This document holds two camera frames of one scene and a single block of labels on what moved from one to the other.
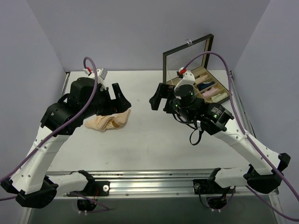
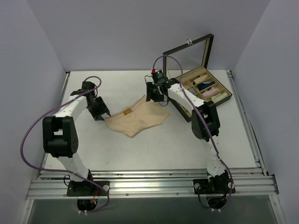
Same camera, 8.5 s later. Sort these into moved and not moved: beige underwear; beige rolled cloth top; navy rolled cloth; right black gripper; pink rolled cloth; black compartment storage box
Moved: beige underwear; right black gripper
Not moved: navy rolled cloth; black compartment storage box; pink rolled cloth; beige rolled cloth top
